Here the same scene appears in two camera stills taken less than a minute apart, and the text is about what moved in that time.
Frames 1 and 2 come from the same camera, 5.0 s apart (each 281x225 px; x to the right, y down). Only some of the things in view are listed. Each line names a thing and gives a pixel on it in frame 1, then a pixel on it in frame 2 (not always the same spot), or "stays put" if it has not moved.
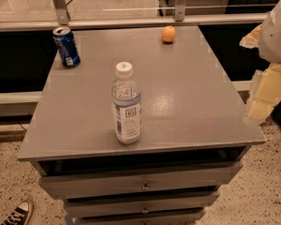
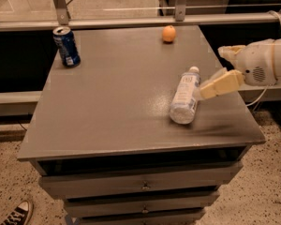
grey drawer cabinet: [195, 133] stays put
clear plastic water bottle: [125, 100] → [184, 103]
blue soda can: [67, 48] stays put
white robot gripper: [277, 39] → [256, 61]
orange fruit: [168, 33] stays put
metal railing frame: [180, 18] stays put
